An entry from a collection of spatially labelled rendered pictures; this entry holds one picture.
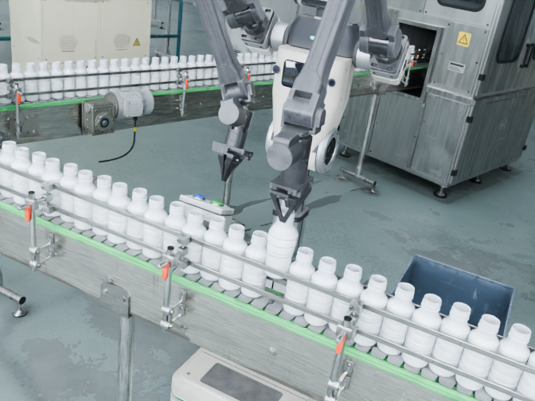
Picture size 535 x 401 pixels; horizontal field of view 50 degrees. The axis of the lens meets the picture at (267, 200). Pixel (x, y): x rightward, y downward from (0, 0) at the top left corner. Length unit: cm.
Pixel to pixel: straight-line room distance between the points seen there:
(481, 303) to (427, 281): 17
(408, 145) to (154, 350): 310
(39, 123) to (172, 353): 122
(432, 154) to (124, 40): 296
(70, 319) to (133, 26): 335
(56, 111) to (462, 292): 192
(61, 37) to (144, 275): 399
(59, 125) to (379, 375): 200
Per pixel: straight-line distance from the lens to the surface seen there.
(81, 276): 171
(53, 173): 170
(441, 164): 500
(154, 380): 266
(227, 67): 156
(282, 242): 130
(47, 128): 285
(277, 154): 116
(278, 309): 141
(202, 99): 331
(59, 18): 533
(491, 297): 192
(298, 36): 191
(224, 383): 229
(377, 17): 159
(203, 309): 148
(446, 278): 192
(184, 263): 145
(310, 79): 122
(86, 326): 296
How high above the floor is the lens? 180
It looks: 24 degrees down
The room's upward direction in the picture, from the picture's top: 8 degrees clockwise
